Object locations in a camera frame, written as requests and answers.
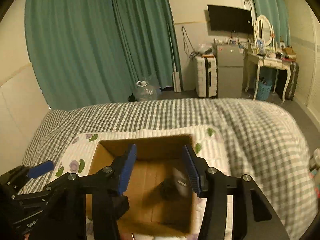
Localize white floral quilt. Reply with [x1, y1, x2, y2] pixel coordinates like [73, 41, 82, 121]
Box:
[55, 125, 231, 239]

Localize black wall television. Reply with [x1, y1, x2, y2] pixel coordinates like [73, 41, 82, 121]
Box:
[207, 5, 253, 35]

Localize black power adapter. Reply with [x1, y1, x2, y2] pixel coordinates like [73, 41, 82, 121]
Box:
[143, 168, 190, 207]

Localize brown cardboard box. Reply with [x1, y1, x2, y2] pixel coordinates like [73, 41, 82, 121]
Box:
[89, 134, 196, 237]

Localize white oval mirror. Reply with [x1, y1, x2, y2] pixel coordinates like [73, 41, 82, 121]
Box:
[254, 15, 275, 46]

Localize grey checked bedspread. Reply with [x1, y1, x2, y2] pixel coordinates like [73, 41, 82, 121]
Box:
[22, 99, 317, 239]

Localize clear water jug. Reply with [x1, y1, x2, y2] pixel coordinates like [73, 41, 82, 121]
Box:
[133, 80, 157, 101]

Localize white dressing table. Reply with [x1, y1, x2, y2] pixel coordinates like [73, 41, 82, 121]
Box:
[245, 50, 293, 103]

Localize silver mini fridge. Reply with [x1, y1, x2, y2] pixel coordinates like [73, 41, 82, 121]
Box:
[216, 45, 244, 98]

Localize green curtain right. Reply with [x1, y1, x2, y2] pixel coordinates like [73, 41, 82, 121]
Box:
[253, 0, 291, 46]

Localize blue waste basket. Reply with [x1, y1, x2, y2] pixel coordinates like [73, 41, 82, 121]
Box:
[256, 77, 272, 101]

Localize green curtain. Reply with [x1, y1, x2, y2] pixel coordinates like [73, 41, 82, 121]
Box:
[25, 0, 181, 110]
[253, 0, 291, 46]

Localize white suitcase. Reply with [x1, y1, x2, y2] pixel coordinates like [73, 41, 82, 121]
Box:
[194, 56, 217, 98]

